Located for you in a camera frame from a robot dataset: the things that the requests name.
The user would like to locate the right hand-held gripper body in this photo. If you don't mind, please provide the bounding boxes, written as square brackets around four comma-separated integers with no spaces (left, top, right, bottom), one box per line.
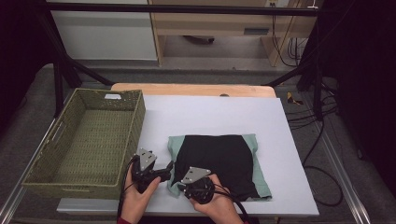
[179,166,216,205]

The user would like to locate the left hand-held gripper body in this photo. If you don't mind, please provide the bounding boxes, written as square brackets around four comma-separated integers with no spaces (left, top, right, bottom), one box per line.
[130,147,161,194]

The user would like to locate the black and green t-shirt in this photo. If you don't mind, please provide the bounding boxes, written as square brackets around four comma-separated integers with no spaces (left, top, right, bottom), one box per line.
[166,133,273,202]

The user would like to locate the green woven basket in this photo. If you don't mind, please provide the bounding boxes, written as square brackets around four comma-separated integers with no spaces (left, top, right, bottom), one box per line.
[21,88,147,201]

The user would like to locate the person's left hand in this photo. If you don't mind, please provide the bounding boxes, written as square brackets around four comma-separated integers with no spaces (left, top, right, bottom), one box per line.
[120,175,163,224]

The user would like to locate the person's right hand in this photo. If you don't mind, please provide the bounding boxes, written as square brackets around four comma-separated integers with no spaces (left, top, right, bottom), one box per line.
[190,173,245,224]

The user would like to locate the white board sheet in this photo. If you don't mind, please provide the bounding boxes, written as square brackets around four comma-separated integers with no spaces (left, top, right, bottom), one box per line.
[56,94,320,217]

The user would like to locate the black metal stand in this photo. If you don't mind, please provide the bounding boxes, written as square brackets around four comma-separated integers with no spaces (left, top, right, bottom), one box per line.
[264,15,326,122]
[36,12,116,119]

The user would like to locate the yellow and black tape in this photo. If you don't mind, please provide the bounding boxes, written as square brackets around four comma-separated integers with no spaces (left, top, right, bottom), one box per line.
[286,91,304,106]

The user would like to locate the dark low object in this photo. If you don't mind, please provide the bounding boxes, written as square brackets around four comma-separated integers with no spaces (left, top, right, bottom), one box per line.
[182,35,216,45]

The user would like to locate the white cabinet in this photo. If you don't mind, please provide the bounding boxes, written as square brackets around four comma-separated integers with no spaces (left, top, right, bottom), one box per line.
[46,0,159,62]

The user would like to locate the light wooden desk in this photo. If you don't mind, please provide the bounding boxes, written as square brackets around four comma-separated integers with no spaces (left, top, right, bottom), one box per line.
[147,0,325,68]

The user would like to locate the black horizontal metal bar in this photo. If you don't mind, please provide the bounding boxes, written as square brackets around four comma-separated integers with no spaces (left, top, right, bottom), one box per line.
[46,2,320,17]

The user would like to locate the black curtain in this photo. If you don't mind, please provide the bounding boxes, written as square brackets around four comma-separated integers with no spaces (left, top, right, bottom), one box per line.
[317,0,396,190]
[0,0,59,138]

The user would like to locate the left hand-held gripper cable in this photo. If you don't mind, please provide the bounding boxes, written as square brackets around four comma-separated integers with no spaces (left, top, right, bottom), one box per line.
[117,155,141,220]

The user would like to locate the hand-held gripper cable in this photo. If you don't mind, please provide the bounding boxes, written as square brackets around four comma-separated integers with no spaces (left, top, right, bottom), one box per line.
[117,155,141,220]
[213,183,252,224]

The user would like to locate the right hand-held gripper cable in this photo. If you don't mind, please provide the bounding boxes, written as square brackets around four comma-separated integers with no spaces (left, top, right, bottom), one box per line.
[213,183,252,224]

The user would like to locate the bundle of black floor cables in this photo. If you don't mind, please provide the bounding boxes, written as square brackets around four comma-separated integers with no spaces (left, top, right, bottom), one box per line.
[285,82,340,131]

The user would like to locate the aluminium rail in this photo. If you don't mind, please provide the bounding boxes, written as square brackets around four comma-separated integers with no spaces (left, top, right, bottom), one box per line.
[306,92,372,224]
[0,117,60,224]

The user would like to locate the black looped floor cable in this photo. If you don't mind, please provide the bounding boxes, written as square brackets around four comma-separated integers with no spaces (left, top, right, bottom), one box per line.
[302,119,345,208]

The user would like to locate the black hanging cables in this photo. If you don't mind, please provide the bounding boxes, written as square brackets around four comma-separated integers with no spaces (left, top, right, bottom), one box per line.
[271,6,302,68]

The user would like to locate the yellow cable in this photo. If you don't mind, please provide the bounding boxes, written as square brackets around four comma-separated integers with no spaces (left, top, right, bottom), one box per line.
[278,8,300,62]

